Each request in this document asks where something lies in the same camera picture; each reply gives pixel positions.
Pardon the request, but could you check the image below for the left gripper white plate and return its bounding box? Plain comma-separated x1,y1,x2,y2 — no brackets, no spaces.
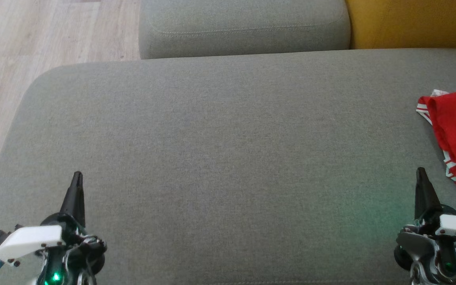
0,171,87,266

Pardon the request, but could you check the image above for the grey fabric sofa seat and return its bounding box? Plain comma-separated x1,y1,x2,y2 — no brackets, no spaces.
0,48,456,285

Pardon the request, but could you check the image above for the mustard yellow cushion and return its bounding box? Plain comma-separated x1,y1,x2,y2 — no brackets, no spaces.
345,0,456,51

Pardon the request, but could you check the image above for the small grey sofa cushion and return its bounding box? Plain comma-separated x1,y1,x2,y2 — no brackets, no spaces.
138,0,352,60

